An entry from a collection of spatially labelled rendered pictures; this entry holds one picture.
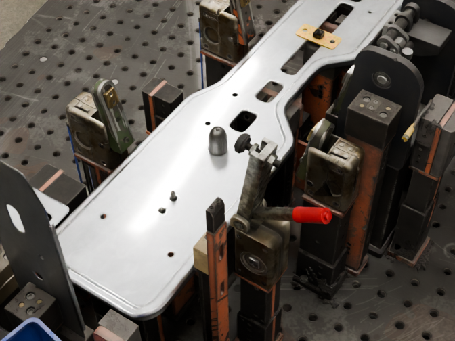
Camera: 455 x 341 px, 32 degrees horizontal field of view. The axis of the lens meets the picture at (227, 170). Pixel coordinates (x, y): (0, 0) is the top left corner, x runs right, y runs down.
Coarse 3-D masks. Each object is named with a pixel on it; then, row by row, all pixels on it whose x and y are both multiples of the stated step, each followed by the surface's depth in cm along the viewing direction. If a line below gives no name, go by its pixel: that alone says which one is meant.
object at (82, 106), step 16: (80, 96) 132; (80, 112) 130; (96, 112) 130; (80, 128) 132; (96, 128) 129; (80, 144) 136; (96, 144) 133; (96, 160) 137; (112, 160) 135; (80, 176) 145; (96, 176) 142
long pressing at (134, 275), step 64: (320, 0) 156; (384, 0) 156; (256, 64) 144; (320, 64) 143; (192, 128) 133; (256, 128) 133; (128, 192) 124; (192, 192) 124; (64, 256) 116; (128, 256) 116; (192, 256) 116
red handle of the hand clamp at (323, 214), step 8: (256, 208) 112; (264, 208) 111; (272, 208) 110; (280, 208) 109; (288, 208) 108; (296, 208) 106; (304, 208) 105; (312, 208) 104; (320, 208) 103; (328, 208) 103; (256, 216) 112; (264, 216) 110; (272, 216) 109; (280, 216) 108; (288, 216) 107; (296, 216) 106; (304, 216) 104; (312, 216) 103; (320, 216) 102; (328, 216) 103
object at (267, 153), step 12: (240, 144) 102; (264, 144) 102; (276, 144) 102; (252, 156) 101; (264, 156) 100; (276, 156) 102; (252, 168) 103; (264, 168) 102; (252, 180) 104; (264, 180) 106; (252, 192) 106; (264, 192) 110; (240, 204) 110; (252, 204) 108
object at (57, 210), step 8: (40, 192) 125; (40, 200) 124; (48, 200) 124; (56, 200) 123; (8, 208) 123; (48, 208) 122; (56, 208) 122; (64, 208) 122; (16, 216) 122; (56, 216) 121; (64, 216) 121; (16, 224) 121; (56, 224) 120
